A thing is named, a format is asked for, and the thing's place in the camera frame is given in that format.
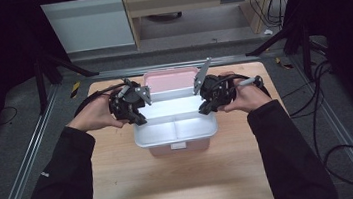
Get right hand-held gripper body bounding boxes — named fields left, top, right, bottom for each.
left=189, top=54, right=240, bottom=110

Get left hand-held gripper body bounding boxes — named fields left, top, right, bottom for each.
left=105, top=75, right=156, bottom=124

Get white divided tray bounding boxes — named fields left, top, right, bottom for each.
left=130, top=92, right=220, bottom=149

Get pink storage box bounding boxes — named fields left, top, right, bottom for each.
left=140, top=64, right=212, bottom=158

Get person's right hand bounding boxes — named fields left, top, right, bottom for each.
left=213, top=66, right=274, bottom=118

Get person's left hand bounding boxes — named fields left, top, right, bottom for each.
left=62, top=89, right=125, bottom=135

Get yellow black tape strip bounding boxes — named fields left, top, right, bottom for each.
left=274, top=55, right=295, bottom=71
left=68, top=80, right=84, bottom=100

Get black stand leg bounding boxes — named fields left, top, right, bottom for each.
left=242, top=23, right=317, bottom=89
left=32, top=47, right=104, bottom=115

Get white cabinet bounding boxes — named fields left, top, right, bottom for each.
left=40, top=0, right=136, bottom=57

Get right hand-held gripper cable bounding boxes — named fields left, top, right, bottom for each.
left=215, top=69, right=272, bottom=105

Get metal floor rail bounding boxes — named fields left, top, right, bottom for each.
left=0, top=85, right=73, bottom=199
left=89, top=52, right=264, bottom=82
left=289, top=55, right=353, bottom=199

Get thin black floor cable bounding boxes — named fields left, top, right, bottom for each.
left=0, top=105, right=20, bottom=128
left=277, top=67, right=337, bottom=120

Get hanging black cables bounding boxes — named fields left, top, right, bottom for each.
left=249, top=0, right=292, bottom=31

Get black looped floor cable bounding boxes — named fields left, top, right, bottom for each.
left=304, top=57, right=353, bottom=193

